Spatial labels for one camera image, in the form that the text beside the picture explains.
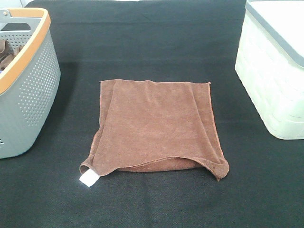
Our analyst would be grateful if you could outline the brown towels in basket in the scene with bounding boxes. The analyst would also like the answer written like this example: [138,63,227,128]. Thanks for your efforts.
[0,39,24,72]

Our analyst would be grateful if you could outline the brown towel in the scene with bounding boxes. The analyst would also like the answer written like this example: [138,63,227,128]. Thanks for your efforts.
[80,79,229,186]

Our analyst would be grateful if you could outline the grey perforated laundry basket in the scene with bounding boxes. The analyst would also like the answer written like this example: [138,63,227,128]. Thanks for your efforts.
[0,8,61,158]

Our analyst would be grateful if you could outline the white plastic storage basket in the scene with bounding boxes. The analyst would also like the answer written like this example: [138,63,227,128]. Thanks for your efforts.
[235,0,304,140]

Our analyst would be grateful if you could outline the black table cloth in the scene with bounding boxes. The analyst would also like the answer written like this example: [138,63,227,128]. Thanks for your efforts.
[0,0,304,228]

